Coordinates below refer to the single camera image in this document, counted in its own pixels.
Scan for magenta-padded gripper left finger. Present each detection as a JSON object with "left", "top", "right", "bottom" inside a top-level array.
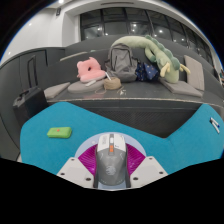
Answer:
[{"left": 56, "top": 145, "right": 100, "bottom": 188}]

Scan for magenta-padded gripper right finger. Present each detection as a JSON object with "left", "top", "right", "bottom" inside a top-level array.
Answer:
[{"left": 124, "top": 145, "right": 169, "bottom": 188}]

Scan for grey and white computer mouse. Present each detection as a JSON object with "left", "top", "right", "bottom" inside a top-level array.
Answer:
[{"left": 93, "top": 132, "right": 132, "bottom": 188}]

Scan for round light blue mouse pad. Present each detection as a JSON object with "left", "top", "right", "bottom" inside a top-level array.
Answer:
[{"left": 73, "top": 134, "right": 148, "bottom": 192}]

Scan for green eraser block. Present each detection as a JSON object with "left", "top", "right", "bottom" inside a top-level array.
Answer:
[{"left": 46, "top": 126, "right": 73, "bottom": 139}]

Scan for white marker with black cap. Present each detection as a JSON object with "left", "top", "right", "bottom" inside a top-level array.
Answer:
[{"left": 209, "top": 118, "right": 220, "bottom": 134}]

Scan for grey seat cushion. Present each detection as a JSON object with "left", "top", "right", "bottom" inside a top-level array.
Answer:
[
  {"left": 159, "top": 77, "right": 204, "bottom": 98},
  {"left": 67, "top": 79, "right": 106, "bottom": 94},
  {"left": 43, "top": 81, "right": 72, "bottom": 100}
]

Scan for tan woven basket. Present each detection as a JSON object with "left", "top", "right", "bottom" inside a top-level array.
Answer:
[{"left": 103, "top": 76, "right": 123, "bottom": 91}]

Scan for pink plush cushion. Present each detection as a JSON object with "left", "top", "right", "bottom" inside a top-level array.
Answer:
[{"left": 76, "top": 56, "right": 107, "bottom": 84}]

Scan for dark blue patterned bag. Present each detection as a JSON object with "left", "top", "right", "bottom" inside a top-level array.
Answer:
[{"left": 134, "top": 61, "right": 160, "bottom": 82}]

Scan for green dragon plush toy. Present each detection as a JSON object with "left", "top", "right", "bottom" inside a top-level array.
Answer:
[{"left": 111, "top": 34, "right": 192, "bottom": 84}]

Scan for beige upright cushion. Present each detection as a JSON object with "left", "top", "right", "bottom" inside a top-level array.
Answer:
[{"left": 183, "top": 54, "right": 206, "bottom": 91}]

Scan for grey backpack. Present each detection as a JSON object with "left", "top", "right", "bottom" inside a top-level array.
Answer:
[{"left": 104, "top": 43, "right": 139, "bottom": 83}]

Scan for ceiling spot lights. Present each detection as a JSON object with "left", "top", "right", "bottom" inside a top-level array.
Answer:
[{"left": 26, "top": 0, "right": 65, "bottom": 27}]

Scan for dark glass window wall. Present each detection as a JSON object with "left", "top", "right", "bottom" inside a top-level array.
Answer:
[{"left": 79, "top": 7, "right": 214, "bottom": 66}]

